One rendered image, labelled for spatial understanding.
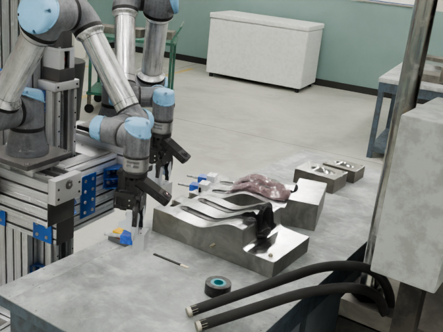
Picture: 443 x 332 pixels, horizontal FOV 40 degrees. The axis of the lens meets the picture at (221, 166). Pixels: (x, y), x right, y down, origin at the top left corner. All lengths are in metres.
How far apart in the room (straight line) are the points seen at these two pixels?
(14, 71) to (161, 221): 0.71
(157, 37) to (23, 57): 0.66
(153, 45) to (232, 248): 0.88
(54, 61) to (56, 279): 0.87
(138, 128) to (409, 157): 0.74
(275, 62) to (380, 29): 1.60
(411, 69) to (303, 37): 6.90
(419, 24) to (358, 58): 7.60
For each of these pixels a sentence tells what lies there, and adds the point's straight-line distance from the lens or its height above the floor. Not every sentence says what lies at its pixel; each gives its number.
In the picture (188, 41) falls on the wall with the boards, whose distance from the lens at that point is 10.33.
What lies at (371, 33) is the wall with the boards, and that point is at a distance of 9.29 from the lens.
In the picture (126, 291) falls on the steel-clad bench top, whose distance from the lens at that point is 1.87.
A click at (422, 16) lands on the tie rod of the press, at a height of 1.66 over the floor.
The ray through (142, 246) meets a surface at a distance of 1.87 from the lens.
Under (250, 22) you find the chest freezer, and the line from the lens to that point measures 8.90.
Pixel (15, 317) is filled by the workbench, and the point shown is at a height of 0.73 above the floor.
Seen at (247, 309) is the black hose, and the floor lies 0.85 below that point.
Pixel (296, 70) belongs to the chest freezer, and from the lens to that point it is 8.73.
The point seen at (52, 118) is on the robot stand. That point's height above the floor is 1.11.
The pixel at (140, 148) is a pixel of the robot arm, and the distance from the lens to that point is 1.74.
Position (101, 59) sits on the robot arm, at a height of 1.43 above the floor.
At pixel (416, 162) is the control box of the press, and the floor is 1.37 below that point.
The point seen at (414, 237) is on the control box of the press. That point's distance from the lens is 1.50.
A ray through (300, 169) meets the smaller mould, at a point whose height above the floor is 0.87.
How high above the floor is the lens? 1.77
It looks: 19 degrees down
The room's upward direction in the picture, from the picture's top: 6 degrees clockwise
